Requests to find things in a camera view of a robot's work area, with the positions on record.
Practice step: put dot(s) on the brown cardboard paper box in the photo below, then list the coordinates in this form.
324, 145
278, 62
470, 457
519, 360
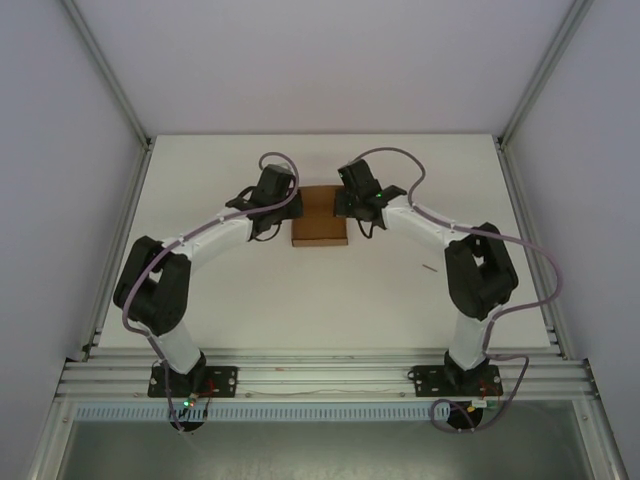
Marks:
320, 230

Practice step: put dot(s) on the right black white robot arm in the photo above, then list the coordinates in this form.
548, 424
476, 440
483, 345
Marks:
480, 280

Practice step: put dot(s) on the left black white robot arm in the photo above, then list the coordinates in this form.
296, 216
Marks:
155, 290

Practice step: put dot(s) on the small thin brown stick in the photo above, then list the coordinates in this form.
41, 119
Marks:
429, 269

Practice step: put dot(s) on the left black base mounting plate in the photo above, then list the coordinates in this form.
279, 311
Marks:
222, 380

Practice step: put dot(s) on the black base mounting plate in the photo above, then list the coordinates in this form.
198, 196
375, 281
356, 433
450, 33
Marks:
425, 380
222, 380

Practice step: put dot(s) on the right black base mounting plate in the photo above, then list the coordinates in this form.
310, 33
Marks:
425, 380

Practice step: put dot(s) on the aluminium table side rail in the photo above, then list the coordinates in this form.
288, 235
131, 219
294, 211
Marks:
127, 215
525, 215

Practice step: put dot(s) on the aluminium mounting rail beam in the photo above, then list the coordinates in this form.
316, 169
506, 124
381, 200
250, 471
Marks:
325, 372

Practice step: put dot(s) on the aluminium frame post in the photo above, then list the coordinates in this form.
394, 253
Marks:
107, 75
545, 75

